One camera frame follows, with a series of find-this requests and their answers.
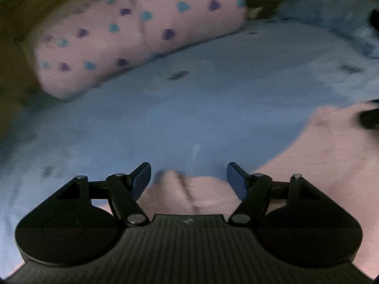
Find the pink knitted sweater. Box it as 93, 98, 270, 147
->
6, 101, 379, 280

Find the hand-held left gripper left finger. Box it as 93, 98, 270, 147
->
31, 162, 152, 227

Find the crumpled blue blanket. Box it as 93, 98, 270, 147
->
277, 0, 379, 61

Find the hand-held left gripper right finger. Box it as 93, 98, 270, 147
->
226, 162, 345, 225

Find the blue floral bedsheet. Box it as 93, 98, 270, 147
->
0, 19, 379, 275

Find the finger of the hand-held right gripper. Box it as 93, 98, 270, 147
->
359, 109, 379, 130

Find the pink heart-print pillow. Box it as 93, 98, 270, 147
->
33, 0, 248, 100

